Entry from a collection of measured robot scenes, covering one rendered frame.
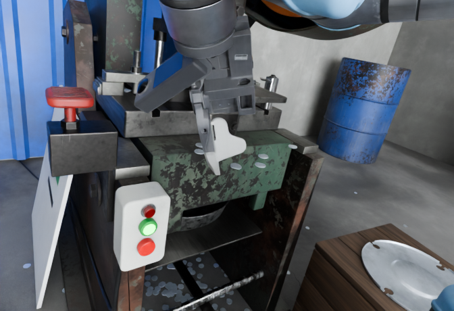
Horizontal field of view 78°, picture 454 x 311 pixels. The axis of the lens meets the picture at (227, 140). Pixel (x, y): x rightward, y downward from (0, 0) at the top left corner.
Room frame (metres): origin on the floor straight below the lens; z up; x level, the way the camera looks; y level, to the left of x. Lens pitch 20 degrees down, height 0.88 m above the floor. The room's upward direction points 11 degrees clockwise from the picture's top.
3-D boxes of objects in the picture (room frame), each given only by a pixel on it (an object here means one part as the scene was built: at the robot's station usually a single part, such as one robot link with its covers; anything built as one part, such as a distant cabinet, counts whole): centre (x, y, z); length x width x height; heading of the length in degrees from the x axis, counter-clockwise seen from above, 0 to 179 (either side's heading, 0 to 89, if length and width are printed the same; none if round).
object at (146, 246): (0.36, 0.10, 0.54); 0.03 x 0.01 x 0.03; 128
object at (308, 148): (1.06, 0.00, 0.45); 0.92 x 0.12 x 0.90; 38
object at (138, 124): (0.78, 0.12, 0.68); 0.45 x 0.30 x 0.06; 128
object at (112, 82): (0.68, 0.26, 0.76); 0.17 x 0.06 x 0.10; 128
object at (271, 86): (0.79, -0.09, 0.75); 0.03 x 0.03 x 0.10; 38
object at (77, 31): (0.73, 0.42, 0.45); 0.92 x 0.12 x 0.90; 38
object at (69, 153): (0.41, 0.23, 0.62); 0.10 x 0.06 x 0.20; 128
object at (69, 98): (0.40, 0.25, 0.72); 0.07 x 0.06 x 0.08; 38
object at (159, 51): (0.78, 0.23, 0.81); 0.02 x 0.02 x 0.14
